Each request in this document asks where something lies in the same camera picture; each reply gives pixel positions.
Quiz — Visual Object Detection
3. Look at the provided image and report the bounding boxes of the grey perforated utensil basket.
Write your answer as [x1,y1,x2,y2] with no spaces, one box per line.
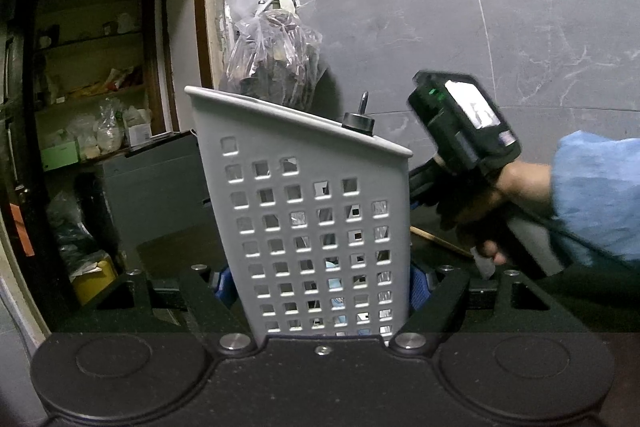
[186,86,411,343]

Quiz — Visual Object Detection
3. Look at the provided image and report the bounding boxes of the blue sleeve right forearm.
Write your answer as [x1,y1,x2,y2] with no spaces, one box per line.
[551,131,639,270]

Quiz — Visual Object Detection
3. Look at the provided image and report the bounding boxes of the right hand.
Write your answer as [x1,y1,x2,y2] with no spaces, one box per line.
[439,152,556,267]

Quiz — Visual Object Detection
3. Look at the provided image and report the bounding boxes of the wooden chopstick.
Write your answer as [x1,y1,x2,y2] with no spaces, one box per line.
[409,225,471,256]

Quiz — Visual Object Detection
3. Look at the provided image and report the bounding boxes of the black knob utensil top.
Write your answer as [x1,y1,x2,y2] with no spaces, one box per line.
[342,91,375,136]

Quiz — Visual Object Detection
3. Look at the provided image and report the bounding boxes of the dark grey cabinet box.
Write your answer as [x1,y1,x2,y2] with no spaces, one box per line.
[98,132,214,258]

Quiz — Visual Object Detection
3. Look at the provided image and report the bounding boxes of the clear plastic bag hanging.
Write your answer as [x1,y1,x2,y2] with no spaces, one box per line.
[224,0,324,110]

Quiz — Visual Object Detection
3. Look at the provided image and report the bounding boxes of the wooden storage shelf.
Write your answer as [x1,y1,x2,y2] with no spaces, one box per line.
[36,0,167,171]

